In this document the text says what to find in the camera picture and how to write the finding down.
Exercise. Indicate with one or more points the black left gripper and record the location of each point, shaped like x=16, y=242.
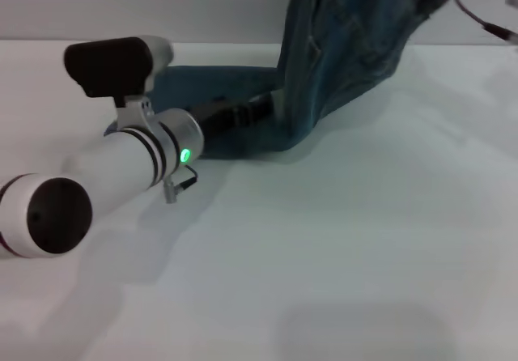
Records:
x=234, y=114

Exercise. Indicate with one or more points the blue denim shorts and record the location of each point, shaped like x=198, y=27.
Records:
x=348, y=53

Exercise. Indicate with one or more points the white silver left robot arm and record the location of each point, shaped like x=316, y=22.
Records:
x=121, y=162

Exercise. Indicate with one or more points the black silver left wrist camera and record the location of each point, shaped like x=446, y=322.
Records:
x=109, y=63

